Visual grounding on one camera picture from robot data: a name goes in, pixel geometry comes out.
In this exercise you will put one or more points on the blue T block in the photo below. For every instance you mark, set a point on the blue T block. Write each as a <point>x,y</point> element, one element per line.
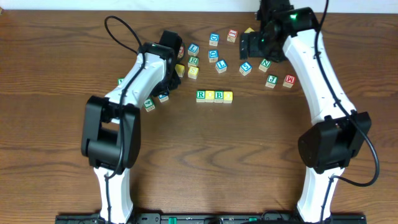
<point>163,98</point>

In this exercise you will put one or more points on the blue l block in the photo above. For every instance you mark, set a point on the blue l block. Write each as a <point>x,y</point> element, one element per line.
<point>221,66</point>
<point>193,50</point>

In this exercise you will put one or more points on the blue d block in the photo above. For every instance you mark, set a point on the blue d block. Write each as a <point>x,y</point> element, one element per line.
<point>214,39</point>
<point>213,56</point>

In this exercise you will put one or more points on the yellow K block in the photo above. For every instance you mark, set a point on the yellow K block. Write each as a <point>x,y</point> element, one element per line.
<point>180,70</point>

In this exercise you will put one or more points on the green N block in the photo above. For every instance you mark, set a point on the green N block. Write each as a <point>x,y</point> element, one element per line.
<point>264,65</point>

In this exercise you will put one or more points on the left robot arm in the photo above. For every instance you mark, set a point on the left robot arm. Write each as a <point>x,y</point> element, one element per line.
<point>111,137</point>

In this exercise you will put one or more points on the yellow S block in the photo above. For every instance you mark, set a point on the yellow S block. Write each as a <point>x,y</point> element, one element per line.
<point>193,72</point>

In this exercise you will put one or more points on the blue L block upper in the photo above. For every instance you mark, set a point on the blue L block upper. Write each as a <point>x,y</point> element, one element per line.
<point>193,50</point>

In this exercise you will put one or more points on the blue D block upper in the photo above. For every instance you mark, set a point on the blue D block upper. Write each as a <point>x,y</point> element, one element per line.
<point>214,39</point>

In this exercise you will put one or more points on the blue 5 block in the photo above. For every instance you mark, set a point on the blue 5 block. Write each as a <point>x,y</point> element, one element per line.
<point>245,68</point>

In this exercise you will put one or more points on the green 4 block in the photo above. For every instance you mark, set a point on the green 4 block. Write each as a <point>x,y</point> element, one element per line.
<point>149,105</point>

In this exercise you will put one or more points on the green B block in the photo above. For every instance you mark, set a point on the green B block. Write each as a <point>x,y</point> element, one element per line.
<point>219,96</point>

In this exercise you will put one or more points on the blue D block lower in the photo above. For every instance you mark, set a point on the blue D block lower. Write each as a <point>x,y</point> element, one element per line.
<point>213,56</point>

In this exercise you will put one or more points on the red A block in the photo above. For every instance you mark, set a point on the red A block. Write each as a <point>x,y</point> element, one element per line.
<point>181,52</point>

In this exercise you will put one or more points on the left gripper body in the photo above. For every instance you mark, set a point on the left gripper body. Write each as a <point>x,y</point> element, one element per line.
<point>173,79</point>

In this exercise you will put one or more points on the yellow O block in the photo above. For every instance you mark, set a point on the yellow O block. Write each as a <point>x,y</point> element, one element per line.
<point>227,97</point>
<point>209,96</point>

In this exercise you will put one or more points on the green J block right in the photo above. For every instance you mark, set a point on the green J block right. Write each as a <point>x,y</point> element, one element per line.
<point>271,81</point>

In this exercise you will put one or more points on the green r block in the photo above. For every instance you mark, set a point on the green r block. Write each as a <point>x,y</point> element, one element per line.
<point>193,61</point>
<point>200,96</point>

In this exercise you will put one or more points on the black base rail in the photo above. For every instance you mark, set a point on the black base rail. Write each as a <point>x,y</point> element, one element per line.
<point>155,218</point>

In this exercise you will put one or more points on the yellow block top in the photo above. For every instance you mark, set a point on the yellow block top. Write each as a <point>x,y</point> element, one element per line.
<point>249,30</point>

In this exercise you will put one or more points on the green V block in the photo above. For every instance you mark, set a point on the green V block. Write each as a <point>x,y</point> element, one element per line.
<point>120,81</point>

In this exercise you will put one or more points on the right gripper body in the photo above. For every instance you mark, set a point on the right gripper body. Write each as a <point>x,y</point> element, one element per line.
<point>262,46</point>

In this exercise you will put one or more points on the red I block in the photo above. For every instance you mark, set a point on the red I block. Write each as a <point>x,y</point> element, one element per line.
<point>232,35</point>

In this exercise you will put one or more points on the blue L block lower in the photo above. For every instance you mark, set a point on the blue L block lower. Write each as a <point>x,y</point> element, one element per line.
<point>221,66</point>

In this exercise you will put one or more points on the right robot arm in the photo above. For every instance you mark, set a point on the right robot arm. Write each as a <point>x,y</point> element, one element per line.
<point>338,130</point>

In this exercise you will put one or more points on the red M block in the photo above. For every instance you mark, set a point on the red M block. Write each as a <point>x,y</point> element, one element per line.
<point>289,81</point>

